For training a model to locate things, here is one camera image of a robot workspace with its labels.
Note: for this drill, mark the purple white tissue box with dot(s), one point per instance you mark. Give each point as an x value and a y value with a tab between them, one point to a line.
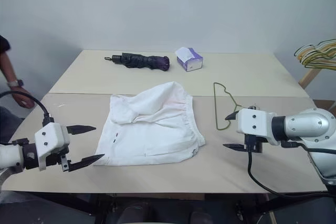
193	62

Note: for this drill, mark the person's blue jeans leg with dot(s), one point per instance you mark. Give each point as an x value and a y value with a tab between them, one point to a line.
8	124

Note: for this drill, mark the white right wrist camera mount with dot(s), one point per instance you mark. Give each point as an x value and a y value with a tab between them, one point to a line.
252	124

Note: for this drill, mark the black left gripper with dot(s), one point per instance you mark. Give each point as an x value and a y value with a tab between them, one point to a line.
56	157

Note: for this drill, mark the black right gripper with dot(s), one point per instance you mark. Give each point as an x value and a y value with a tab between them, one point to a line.
253	144

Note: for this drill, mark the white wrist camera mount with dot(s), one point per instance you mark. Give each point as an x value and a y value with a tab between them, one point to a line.
50	134
252	124

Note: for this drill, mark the person's bare forearm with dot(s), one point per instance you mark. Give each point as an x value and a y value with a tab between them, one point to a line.
8	66

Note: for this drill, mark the silver wristwatch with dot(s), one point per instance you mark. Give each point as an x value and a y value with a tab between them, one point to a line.
15	83

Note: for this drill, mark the black shirt sleeve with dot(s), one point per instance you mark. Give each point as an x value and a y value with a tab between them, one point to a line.
4	43

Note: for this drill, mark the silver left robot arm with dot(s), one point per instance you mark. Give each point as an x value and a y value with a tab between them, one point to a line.
10	155

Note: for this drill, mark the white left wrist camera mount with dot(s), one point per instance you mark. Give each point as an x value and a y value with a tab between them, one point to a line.
50	134

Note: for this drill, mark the person's hand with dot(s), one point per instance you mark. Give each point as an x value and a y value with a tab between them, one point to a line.
23	98

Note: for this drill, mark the folded dark purple umbrella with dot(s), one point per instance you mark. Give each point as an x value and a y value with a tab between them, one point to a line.
141	61

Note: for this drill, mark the white shorts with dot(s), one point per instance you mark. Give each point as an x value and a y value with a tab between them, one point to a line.
147	134

